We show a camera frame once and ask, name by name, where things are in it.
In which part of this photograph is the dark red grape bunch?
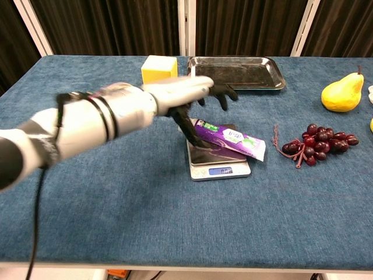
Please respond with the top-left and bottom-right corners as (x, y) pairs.
(272, 123), (360, 169)

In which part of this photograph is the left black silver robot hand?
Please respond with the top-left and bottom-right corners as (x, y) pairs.
(141, 75), (238, 148)

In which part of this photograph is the silver digital kitchen scale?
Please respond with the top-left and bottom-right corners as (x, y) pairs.
(186, 122), (252, 182)

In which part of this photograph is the white frame post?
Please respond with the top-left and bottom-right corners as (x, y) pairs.
(177, 0), (198, 56)
(13, 0), (55, 57)
(290, 0), (321, 57)

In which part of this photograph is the yellow pear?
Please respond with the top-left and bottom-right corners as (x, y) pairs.
(321, 65), (365, 113)

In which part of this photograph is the blue table cloth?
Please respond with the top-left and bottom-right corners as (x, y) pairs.
(0, 55), (373, 263)

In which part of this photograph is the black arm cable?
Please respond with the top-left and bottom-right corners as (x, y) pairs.
(25, 92), (66, 280)

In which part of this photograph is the black curtain panel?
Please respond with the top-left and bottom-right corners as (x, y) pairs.
(195, 0), (304, 57)
(0, 0), (40, 96)
(30, 0), (180, 56)
(301, 0), (373, 58)

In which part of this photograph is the rectangular metal tray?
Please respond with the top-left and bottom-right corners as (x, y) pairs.
(186, 56), (287, 92)

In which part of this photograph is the yellow foam cube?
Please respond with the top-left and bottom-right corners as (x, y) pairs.
(140, 55), (178, 85)

